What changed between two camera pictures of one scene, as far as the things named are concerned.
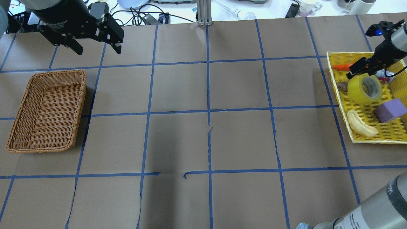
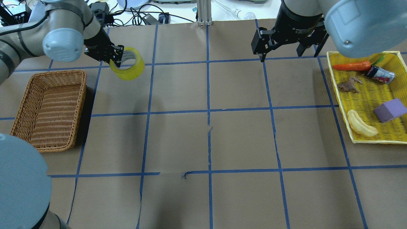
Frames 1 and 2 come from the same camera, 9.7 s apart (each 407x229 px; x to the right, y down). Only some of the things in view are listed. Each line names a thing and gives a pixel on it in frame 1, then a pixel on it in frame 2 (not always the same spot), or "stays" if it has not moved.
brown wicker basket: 50,113 stays
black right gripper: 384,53 → 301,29
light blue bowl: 135,4 stays
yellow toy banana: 358,125 stays
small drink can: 381,74 stays
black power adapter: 149,19 stays
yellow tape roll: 356,91 → 131,74
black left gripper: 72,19 → 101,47
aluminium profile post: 204,12 stays
